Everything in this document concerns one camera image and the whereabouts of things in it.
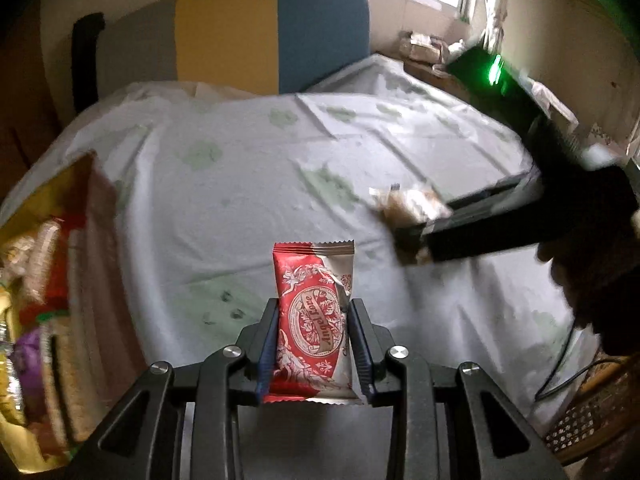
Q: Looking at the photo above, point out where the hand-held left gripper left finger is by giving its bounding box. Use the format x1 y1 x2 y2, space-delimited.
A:
65 298 281 480

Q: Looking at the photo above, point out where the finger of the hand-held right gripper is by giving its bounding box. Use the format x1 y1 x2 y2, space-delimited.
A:
392 200 543 267
445 170 543 217

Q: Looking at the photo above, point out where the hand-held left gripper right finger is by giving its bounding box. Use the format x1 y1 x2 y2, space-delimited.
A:
349 298 571 480

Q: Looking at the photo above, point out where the red white biscuit packet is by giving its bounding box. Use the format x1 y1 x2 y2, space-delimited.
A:
262 240 363 405

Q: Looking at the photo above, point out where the brown cake clear packet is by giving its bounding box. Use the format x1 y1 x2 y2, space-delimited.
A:
369 185 451 263

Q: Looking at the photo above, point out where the clear cracker pack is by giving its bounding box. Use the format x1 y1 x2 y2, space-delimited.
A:
42 320 103 453

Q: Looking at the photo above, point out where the gold tin box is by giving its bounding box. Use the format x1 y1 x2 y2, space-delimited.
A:
0 151 146 471

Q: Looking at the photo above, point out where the long plain red packet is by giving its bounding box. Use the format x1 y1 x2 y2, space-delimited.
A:
47 212 90 313

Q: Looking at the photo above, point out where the purple snack packet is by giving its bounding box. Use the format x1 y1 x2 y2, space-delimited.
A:
12 329 50 411

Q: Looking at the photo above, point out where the sesame bar red-ended packet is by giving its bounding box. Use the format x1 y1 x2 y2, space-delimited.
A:
0 219 63 306

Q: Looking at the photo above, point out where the person's right hand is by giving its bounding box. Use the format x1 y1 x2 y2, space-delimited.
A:
537 237 640 358

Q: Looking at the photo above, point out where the wooden side table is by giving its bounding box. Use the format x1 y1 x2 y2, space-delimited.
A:
402 55 468 86

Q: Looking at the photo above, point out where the patterned curtain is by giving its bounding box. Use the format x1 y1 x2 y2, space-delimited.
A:
480 0 518 56

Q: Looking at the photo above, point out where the tissue box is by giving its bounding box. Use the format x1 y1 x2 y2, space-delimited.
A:
400 31 451 63

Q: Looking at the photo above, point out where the wicker chair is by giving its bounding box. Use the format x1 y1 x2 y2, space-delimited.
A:
542 360 640 466

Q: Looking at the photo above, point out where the grey yellow blue headboard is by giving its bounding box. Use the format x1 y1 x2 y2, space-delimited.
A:
97 0 372 97

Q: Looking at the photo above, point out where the black cushion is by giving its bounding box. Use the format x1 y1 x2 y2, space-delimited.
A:
71 11 105 116

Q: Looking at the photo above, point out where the black cable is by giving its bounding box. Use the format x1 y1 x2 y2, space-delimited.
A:
535 327 618 402

